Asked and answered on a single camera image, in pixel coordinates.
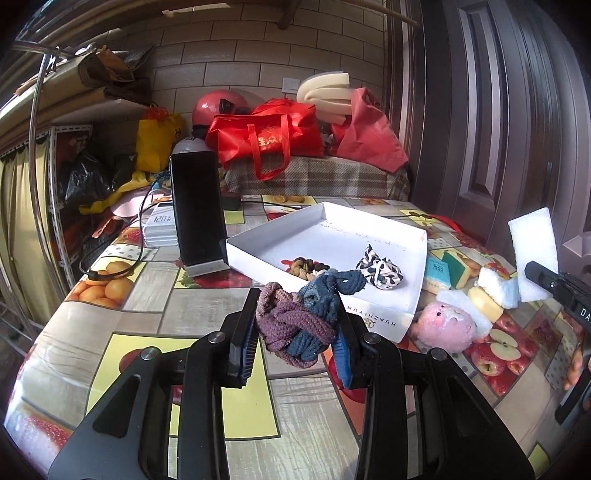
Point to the metal shelf rack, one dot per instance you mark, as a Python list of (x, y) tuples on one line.
[(57, 184)]

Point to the silver phone stand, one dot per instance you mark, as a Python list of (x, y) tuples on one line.
[(207, 268)]

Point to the black plastic bag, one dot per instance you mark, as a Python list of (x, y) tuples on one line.
[(92, 173)]

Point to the yellow bag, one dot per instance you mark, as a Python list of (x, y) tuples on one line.
[(154, 138)]

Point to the white helmet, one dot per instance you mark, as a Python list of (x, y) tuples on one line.
[(187, 145)]

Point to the purple and blue knit scrunchie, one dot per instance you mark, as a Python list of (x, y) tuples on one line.
[(295, 323)]

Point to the black charger adapter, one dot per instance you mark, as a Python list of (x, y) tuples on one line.
[(232, 203)]

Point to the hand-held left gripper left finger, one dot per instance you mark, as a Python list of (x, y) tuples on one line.
[(244, 355)]

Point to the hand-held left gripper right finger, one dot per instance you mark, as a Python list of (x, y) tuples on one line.
[(344, 364)]

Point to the white and blue cloth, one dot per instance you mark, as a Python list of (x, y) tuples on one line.
[(501, 288)]

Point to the red tote bag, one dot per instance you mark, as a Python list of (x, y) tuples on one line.
[(258, 134)]

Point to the pink helmet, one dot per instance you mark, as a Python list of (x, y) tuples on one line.
[(212, 106)]

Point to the yellow curtain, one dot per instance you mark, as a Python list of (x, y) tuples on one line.
[(18, 207)]

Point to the folded cardboard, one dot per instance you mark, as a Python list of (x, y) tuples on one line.
[(106, 69)]

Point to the plaid cloth cover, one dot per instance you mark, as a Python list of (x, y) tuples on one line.
[(323, 177)]

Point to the black and white patterned scrunchie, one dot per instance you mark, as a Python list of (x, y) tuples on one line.
[(376, 272)]

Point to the white foam block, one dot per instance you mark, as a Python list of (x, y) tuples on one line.
[(531, 244)]

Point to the fruit-printed tablecloth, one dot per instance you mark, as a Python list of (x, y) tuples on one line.
[(152, 300)]

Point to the white power bank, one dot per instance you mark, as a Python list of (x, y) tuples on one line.
[(159, 226)]

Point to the pink-red fabric bag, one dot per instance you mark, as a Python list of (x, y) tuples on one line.
[(369, 134)]

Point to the pink plush toy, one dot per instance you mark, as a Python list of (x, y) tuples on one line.
[(441, 325)]

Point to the brown braided scrunchie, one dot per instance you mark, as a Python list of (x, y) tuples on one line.
[(302, 267)]

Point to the person's right hand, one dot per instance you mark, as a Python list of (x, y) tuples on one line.
[(573, 369)]

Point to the white wall switch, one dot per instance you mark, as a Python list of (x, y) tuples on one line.
[(291, 85)]

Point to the curved steel rail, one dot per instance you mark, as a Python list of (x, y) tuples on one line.
[(34, 106)]

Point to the white shallow cardboard box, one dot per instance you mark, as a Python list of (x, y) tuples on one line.
[(332, 235)]

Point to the green and yellow sponge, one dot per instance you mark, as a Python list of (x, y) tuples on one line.
[(457, 265)]

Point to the teal tissue packet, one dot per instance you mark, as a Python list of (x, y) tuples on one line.
[(436, 272)]

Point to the pale yellow sponge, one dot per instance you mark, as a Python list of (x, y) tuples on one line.
[(485, 302)]

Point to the black smartphone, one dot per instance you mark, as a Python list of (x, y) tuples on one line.
[(196, 207)]

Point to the dark brown door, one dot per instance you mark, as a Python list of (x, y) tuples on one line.
[(485, 115)]

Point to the cream foam roll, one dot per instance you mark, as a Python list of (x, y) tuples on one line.
[(323, 92)]

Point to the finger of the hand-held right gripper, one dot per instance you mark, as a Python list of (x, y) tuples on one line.
[(545, 274)]

